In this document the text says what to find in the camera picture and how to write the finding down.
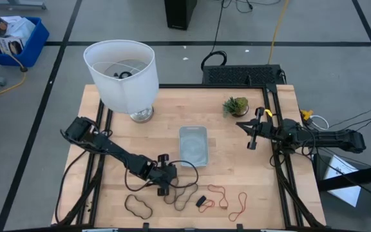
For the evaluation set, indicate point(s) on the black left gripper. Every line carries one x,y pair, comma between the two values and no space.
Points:
159,172

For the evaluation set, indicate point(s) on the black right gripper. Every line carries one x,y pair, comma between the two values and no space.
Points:
264,129

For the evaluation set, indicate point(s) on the thin black rubber band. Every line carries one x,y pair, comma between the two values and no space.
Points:
198,174

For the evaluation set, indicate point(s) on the thin brown rubber band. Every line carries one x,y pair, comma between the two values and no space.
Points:
197,188

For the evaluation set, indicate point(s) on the small red rubber band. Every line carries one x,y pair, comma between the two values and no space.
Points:
213,203

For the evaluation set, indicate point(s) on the large wide black rubber band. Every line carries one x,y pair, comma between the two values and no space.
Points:
125,203

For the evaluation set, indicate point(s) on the orange rubber band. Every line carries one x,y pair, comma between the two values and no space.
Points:
226,203

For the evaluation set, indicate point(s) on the long red rubber band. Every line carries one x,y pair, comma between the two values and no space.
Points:
246,201

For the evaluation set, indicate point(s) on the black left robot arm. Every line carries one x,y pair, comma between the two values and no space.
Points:
114,149

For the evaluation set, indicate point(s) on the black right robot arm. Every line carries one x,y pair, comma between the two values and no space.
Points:
327,138

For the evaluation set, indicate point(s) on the grey plastic bin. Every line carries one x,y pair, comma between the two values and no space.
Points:
193,148

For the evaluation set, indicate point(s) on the yellow tag on gripper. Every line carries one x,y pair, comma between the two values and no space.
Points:
268,112

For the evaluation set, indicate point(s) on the small potted succulent plant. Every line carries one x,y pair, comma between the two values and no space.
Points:
235,106

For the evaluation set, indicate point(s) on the black perforated control box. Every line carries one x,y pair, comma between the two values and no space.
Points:
243,74

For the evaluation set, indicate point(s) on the yellow plug connector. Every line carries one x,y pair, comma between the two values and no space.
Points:
307,114

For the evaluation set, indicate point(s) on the white shade table lamp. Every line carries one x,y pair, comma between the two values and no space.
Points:
124,87

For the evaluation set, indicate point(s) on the white paper sheet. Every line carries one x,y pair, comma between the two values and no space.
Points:
341,180

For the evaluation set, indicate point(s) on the black metal beam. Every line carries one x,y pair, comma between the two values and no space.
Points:
356,177

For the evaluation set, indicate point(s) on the black computer tower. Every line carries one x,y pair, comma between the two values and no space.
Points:
179,14

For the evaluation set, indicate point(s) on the blue plastic tub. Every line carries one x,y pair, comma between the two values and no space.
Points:
34,45

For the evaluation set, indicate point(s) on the white printed bag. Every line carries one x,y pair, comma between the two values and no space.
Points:
16,30

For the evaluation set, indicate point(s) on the small black table bracket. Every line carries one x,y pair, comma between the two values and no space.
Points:
240,228
145,227

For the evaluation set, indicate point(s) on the black aluminium frame rail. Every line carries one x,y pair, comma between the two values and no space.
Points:
283,180
92,180

